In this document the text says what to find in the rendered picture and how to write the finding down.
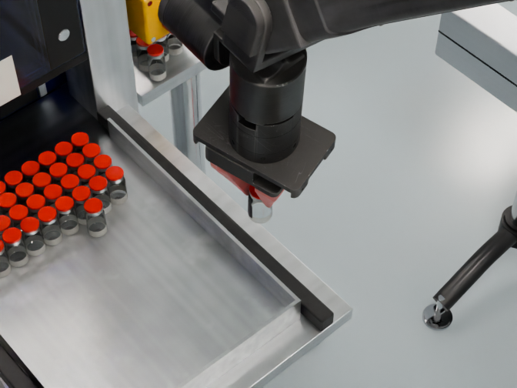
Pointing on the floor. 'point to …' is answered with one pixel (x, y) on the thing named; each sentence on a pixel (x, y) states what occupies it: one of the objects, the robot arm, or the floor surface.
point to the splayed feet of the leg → (470, 274)
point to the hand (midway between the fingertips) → (261, 191)
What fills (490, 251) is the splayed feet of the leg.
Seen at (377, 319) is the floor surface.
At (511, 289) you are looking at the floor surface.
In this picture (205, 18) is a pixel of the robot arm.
